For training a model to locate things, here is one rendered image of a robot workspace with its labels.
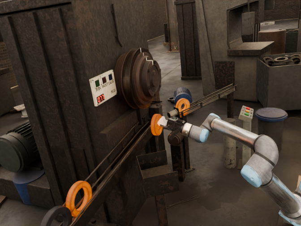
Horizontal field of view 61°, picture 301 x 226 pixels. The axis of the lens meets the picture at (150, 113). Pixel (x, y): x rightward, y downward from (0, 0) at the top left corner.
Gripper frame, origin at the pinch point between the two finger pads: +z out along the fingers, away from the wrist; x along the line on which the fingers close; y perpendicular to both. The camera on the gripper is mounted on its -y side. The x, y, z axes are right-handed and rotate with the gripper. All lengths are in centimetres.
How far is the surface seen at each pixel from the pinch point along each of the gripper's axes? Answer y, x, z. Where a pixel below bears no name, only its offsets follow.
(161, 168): -20.4, 21.4, -15.4
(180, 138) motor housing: -34, -45, -11
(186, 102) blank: -9, -71, -4
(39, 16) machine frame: 60, 29, 77
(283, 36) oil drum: 25, -504, -95
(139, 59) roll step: 38.2, -11.0, 25.3
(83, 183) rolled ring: -13, 67, 14
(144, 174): -23.0, 30.3, -7.9
